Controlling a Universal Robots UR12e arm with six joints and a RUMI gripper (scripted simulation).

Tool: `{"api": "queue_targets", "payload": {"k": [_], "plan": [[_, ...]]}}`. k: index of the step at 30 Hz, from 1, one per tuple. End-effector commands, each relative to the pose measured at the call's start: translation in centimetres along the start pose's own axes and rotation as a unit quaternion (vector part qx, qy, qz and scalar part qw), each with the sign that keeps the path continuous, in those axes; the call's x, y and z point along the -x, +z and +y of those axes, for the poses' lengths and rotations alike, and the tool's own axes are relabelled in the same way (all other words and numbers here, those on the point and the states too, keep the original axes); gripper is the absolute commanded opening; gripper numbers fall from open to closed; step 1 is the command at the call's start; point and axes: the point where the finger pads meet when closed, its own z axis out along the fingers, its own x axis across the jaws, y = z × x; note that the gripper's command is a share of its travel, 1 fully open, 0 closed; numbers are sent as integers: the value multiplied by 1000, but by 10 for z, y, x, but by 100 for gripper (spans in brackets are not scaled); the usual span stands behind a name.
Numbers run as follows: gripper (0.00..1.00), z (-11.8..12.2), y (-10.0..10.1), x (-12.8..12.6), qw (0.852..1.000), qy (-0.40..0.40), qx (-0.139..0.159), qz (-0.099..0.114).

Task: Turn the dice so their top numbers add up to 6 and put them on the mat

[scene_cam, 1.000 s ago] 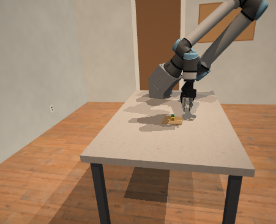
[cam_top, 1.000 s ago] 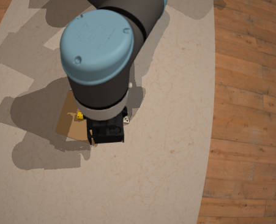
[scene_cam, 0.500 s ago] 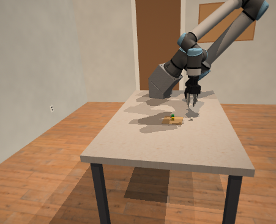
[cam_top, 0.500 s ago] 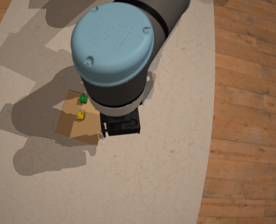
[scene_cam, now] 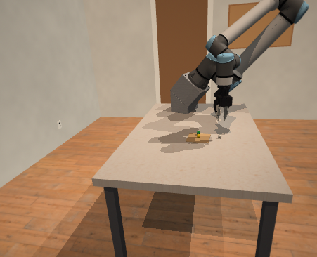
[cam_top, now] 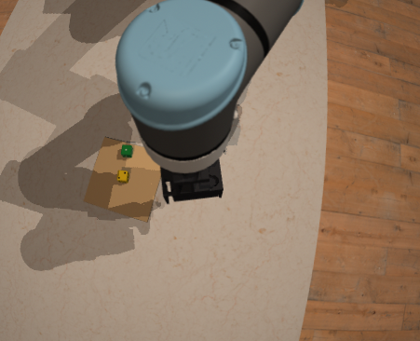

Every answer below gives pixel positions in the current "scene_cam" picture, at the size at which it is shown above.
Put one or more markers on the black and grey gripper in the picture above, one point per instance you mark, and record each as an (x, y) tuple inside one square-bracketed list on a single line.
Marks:
[(222, 101)]

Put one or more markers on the orange flat mat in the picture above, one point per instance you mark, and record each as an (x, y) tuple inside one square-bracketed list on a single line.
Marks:
[(204, 138)]

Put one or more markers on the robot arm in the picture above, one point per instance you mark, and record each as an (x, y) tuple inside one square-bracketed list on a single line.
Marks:
[(225, 67)]

